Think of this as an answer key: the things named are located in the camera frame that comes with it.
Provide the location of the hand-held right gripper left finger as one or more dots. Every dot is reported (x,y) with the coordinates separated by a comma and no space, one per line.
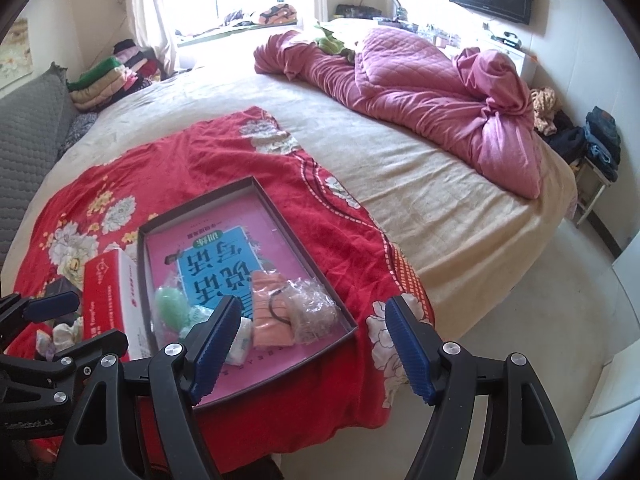
(212,350)

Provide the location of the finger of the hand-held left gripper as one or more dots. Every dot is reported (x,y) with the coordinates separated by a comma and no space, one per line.
(50,306)
(95,344)

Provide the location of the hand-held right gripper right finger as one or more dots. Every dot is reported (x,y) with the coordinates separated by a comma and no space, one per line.
(407,355)

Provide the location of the green white tissue pack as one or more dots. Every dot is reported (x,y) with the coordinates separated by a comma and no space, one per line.
(240,340)

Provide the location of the orange towel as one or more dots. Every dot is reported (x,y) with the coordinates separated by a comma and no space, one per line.
(265,335)

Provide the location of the green sponge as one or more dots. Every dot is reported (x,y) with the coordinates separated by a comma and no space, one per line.
(172,305)

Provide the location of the crinkled clear plastic bag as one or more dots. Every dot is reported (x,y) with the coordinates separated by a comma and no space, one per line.
(312,310)

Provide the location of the shallow pink cardboard box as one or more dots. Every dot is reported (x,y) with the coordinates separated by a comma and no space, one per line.
(200,240)

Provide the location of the red white box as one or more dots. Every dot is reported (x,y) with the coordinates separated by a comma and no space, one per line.
(107,295)

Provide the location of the grey quilted headboard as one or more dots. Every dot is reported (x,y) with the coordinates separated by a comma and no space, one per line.
(30,135)

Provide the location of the dark patterned cloth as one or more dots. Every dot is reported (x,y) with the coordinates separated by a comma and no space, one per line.
(80,127)

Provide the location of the red floral blanket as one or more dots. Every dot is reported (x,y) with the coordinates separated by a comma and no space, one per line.
(200,160)

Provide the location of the bed with beige sheet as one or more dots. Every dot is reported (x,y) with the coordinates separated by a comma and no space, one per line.
(400,160)

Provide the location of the stack of folded clothes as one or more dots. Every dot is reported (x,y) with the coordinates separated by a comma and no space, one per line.
(100,85)

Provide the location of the white stool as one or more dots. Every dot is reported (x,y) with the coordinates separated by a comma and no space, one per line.
(590,195)

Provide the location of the pink quilt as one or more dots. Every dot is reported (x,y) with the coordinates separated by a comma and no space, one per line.
(425,95)

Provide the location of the dark clothes pile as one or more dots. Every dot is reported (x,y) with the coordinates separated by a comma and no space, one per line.
(567,142)

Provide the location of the yellow knit item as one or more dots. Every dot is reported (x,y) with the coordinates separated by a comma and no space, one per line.
(544,107)

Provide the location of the pile of jeans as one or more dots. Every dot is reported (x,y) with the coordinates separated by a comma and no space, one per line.
(602,135)

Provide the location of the white desk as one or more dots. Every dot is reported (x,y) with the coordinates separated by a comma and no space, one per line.
(505,60)

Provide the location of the green cloth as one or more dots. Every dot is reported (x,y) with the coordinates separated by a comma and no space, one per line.
(332,40)

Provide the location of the black device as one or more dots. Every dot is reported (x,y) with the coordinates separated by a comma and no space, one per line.
(507,38)

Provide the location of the pile of colourful clothes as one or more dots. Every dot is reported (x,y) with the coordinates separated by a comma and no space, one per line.
(277,14)

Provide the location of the black flat case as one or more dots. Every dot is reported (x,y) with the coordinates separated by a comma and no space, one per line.
(357,10)

